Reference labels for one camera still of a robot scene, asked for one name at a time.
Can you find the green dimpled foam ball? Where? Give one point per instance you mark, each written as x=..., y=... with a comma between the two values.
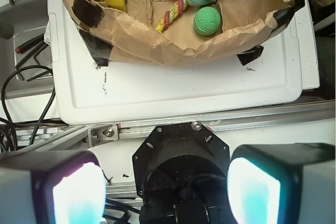
x=207, y=21

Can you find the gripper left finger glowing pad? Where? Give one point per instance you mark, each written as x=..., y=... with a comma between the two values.
x=51, y=187

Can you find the brown paper bag tray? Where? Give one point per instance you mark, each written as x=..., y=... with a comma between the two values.
x=180, y=32

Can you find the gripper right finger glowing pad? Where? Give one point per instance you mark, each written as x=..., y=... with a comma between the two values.
x=282, y=183

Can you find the multicolour twisted rope toy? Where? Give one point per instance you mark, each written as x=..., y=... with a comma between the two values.
x=171, y=15

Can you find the aluminium extrusion rail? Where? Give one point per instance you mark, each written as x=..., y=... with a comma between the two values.
x=289, y=123

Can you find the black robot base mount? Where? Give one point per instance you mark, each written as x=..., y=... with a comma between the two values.
x=180, y=173

